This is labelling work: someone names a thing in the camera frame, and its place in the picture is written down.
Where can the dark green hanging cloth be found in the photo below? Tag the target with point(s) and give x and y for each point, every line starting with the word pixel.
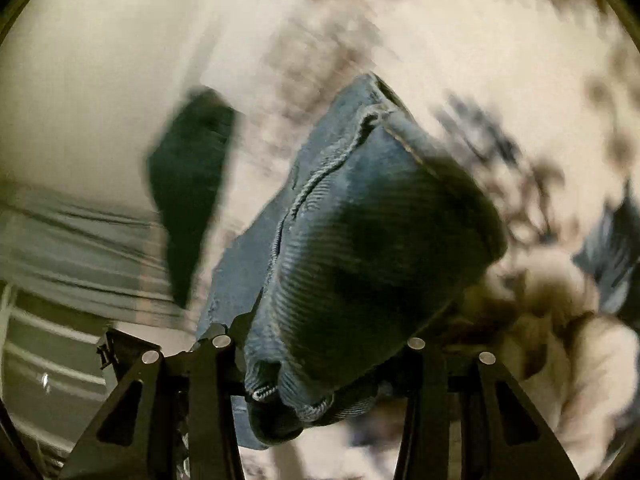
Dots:
pixel 185 170

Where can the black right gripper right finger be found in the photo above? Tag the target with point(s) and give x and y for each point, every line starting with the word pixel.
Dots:
pixel 503 436

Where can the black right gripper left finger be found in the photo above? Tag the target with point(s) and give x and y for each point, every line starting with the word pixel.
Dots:
pixel 168 417

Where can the white floral bed sheet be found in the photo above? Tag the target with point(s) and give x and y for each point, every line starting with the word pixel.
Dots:
pixel 541 97

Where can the white shelf unit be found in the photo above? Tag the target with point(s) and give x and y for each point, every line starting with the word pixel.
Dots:
pixel 51 378

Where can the blue denim pants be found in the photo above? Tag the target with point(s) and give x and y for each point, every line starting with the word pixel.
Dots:
pixel 376 230

